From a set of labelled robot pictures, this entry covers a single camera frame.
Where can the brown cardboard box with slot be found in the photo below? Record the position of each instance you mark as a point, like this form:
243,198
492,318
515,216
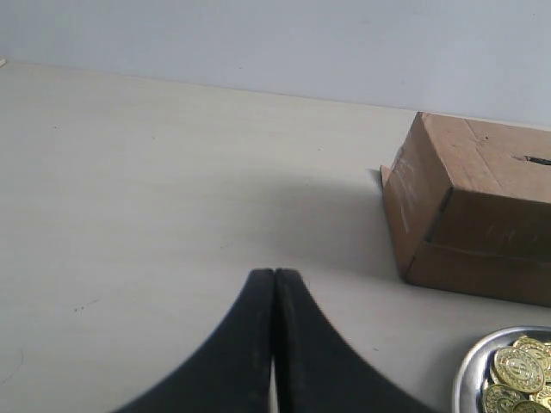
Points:
468,208

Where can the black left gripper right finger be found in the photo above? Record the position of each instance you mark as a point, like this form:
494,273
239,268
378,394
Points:
316,370

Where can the round steel plate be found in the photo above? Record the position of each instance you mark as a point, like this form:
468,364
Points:
474,369

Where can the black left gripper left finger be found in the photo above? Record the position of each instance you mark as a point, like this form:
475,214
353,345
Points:
230,371

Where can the gold coin plate left edge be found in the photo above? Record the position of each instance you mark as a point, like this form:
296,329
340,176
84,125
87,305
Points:
518,369

